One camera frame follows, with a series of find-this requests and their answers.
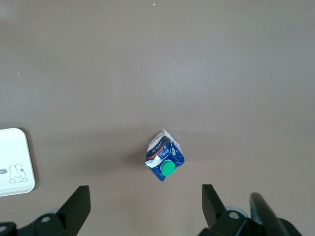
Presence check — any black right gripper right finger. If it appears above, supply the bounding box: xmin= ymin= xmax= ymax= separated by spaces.
xmin=200 ymin=184 xmax=259 ymax=236

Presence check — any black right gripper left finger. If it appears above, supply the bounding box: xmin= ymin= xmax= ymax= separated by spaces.
xmin=0 ymin=185 xmax=91 ymax=236

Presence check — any blue milk carton green cap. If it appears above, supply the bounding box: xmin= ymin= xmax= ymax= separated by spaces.
xmin=144 ymin=129 xmax=186 ymax=182

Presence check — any white rabbit print tray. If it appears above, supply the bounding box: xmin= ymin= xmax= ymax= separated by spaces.
xmin=0 ymin=127 xmax=36 ymax=197

